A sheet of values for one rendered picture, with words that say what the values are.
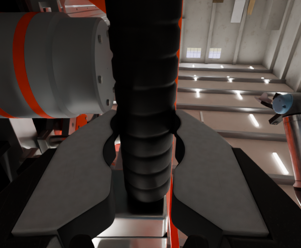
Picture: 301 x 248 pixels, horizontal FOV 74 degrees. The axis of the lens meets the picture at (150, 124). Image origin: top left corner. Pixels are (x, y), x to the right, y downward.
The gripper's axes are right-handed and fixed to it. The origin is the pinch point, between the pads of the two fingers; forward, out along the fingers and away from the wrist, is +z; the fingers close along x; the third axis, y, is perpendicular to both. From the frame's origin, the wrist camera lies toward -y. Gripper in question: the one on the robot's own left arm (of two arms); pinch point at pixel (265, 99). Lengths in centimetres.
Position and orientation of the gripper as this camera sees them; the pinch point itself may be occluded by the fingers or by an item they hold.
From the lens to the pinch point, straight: 129.7
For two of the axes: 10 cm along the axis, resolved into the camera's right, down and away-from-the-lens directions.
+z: -1.1, -5.2, 8.5
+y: 1.3, -8.5, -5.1
